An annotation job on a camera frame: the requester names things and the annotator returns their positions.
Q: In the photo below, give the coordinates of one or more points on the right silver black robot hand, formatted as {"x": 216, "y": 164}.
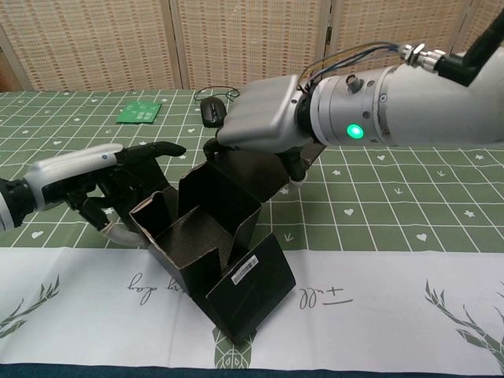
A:
{"x": 262, "y": 114}

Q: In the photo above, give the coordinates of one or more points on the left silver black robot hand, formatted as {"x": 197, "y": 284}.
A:
{"x": 75, "y": 169}

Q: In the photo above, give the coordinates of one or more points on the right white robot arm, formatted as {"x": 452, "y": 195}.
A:
{"x": 413, "y": 106}

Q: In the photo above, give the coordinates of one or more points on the black computer mouse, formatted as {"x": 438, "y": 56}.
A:
{"x": 212, "y": 112}

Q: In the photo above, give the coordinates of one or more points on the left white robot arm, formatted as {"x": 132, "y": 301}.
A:
{"x": 10, "y": 204}

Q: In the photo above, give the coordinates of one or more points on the green circuit board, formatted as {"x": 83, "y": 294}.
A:
{"x": 139, "y": 112}

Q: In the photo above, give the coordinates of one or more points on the woven folding screen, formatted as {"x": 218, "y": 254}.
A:
{"x": 118, "y": 39}

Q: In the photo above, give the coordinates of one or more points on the black foldable paper box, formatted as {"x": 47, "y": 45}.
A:
{"x": 244, "y": 299}

